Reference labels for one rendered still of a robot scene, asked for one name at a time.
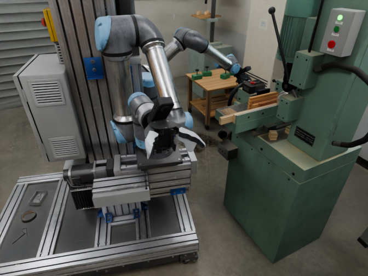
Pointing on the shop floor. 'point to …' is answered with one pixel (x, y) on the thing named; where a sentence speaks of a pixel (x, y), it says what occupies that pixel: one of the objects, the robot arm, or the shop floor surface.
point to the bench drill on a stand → (195, 61)
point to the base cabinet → (279, 201)
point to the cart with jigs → (204, 82)
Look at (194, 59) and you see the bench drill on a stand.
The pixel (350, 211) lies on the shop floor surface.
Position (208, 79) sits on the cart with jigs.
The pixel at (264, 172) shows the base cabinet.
